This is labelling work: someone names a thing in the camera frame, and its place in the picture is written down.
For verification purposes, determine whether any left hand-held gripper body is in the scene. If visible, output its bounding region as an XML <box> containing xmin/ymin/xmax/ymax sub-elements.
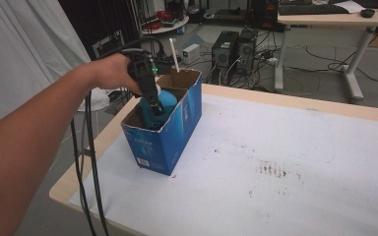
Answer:
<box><xmin>124</xmin><ymin>36</ymin><xmax>181</xmax><ymax>106</ymax></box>

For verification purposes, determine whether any blue plastic bottle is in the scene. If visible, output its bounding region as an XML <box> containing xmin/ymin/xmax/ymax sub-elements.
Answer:
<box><xmin>139</xmin><ymin>84</ymin><xmax>179</xmax><ymax>131</ymax></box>

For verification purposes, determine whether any blue cardboard box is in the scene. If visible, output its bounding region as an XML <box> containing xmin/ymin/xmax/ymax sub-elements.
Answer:
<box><xmin>120</xmin><ymin>68</ymin><xmax>204</xmax><ymax>177</ymax></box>

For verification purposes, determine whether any person's left hand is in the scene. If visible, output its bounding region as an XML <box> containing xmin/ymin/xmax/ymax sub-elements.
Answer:
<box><xmin>89</xmin><ymin>53</ymin><xmax>143</xmax><ymax>96</ymax></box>

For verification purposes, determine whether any small white box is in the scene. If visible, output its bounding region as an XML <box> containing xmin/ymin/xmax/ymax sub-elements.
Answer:
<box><xmin>181</xmin><ymin>42</ymin><xmax>202</xmax><ymax>65</ymax></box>

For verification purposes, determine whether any round white table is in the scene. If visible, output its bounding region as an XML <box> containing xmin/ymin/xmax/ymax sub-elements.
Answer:
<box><xmin>141</xmin><ymin>14</ymin><xmax>190</xmax><ymax>35</ymax></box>

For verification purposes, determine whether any black computer tower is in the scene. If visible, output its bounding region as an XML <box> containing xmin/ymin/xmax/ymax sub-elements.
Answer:
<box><xmin>235</xmin><ymin>27</ymin><xmax>260</xmax><ymax>77</ymax></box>
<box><xmin>211</xmin><ymin>30</ymin><xmax>240</xmax><ymax>84</ymax></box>

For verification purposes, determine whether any white table mat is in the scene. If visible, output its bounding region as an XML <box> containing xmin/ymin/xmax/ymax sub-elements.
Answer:
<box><xmin>68</xmin><ymin>92</ymin><xmax>378</xmax><ymax>236</ymax></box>

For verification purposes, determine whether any white curtain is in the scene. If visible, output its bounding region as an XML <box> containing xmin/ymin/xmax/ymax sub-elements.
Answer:
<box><xmin>0</xmin><ymin>0</ymin><xmax>112</xmax><ymax>134</ymax></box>

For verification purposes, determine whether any black keyboard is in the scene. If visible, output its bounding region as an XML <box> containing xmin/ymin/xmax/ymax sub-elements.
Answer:
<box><xmin>278</xmin><ymin>3</ymin><xmax>350</xmax><ymax>17</ymax></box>

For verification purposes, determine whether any wooden desk with white legs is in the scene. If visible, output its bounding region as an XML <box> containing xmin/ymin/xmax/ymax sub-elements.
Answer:
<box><xmin>274</xmin><ymin>6</ymin><xmax>378</xmax><ymax>103</ymax></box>

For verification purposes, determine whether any white paper sheet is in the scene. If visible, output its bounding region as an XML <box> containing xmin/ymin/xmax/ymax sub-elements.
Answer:
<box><xmin>334</xmin><ymin>0</ymin><xmax>364</xmax><ymax>14</ymax></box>

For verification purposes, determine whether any black computer mouse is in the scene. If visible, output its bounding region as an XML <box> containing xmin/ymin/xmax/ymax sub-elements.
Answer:
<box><xmin>359</xmin><ymin>8</ymin><xmax>376</xmax><ymax>19</ymax></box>

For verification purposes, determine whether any grey cable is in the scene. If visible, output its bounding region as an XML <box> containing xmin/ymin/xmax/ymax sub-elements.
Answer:
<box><xmin>78</xmin><ymin>111</ymin><xmax>89</xmax><ymax>161</ymax></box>

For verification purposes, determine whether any black cable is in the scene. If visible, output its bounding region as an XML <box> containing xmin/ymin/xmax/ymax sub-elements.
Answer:
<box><xmin>70</xmin><ymin>92</ymin><xmax>96</xmax><ymax>236</ymax></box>
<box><xmin>84</xmin><ymin>35</ymin><xmax>167</xmax><ymax>236</ymax></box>

